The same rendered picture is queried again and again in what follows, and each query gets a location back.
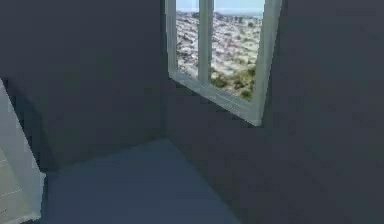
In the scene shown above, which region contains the white cabinet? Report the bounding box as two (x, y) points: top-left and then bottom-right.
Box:
(0, 79), (47, 224)

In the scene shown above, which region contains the white framed window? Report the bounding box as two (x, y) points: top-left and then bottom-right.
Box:
(164, 0), (283, 127)

